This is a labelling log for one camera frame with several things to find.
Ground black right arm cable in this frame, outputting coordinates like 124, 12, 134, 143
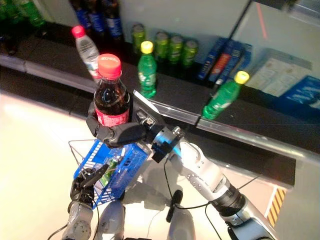
163, 159, 263, 226

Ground blue carton red print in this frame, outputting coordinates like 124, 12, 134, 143
208, 46, 233, 85

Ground yellow black hazard tape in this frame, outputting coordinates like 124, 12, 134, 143
264, 186, 288, 228

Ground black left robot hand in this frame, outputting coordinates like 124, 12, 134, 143
69, 164, 110, 204

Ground blue printed pack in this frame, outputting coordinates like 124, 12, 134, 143
279, 74, 320, 112

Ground green bottle in basket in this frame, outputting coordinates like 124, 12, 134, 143
99, 157, 119, 186

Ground blue plastic shopping basket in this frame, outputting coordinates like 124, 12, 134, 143
68, 138, 154, 208

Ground Coca-Cola bottle red cap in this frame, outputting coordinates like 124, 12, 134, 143
93, 53, 131, 128

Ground beige cardboard box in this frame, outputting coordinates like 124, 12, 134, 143
244, 48, 314, 98

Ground Pepsi bottle blue cap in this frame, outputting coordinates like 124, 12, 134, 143
87, 0, 107, 36
103, 0, 125, 41
71, 0, 92, 31

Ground clear water bottle red cap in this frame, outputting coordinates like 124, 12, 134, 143
70, 24, 101, 85

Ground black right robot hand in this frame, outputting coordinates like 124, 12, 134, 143
85, 99, 155, 149

